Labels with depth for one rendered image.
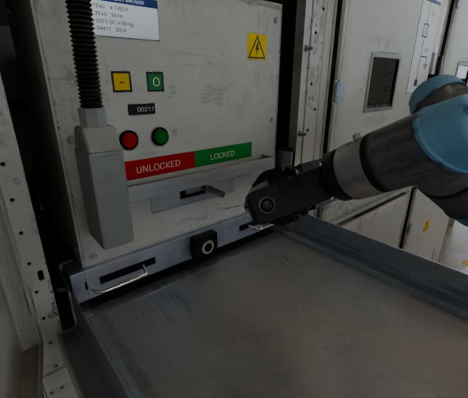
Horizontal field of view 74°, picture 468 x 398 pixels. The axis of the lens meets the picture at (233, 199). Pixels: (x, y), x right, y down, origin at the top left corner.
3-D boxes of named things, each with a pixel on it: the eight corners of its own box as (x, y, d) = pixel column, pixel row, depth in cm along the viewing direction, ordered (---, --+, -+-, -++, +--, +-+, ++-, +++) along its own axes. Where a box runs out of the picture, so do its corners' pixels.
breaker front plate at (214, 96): (275, 209, 85) (285, 6, 68) (87, 277, 56) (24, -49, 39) (271, 208, 86) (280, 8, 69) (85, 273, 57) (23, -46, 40)
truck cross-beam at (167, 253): (281, 222, 88) (282, 202, 86) (75, 305, 55) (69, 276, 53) (268, 216, 91) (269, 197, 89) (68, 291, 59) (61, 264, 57)
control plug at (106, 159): (136, 242, 48) (121, 126, 42) (104, 252, 46) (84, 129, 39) (117, 225, 54) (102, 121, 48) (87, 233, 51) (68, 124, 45)
